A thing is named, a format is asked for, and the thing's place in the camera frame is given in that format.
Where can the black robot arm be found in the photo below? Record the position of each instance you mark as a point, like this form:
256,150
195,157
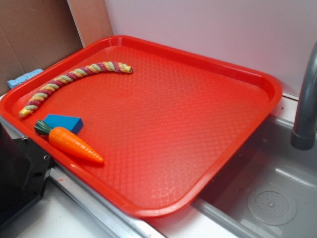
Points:
24,170

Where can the red plastic tray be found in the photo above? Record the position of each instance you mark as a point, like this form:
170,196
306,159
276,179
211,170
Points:
164,120

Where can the blue rectangular block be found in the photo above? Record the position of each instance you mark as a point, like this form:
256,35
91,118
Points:
73,124

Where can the orange toy carrot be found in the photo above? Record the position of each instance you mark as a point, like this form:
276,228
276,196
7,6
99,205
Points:
66,141

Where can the wooden board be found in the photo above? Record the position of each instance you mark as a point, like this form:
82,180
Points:
91,20

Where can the grey toy sink basin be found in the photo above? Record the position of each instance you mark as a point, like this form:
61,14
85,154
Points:
268,189

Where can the grey faucet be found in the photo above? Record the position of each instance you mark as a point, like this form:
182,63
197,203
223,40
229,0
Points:
305,124

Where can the blue sponge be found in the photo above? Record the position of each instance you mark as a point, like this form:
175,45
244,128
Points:
21,79

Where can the brown cardboard panel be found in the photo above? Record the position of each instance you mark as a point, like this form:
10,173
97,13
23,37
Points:
34,34

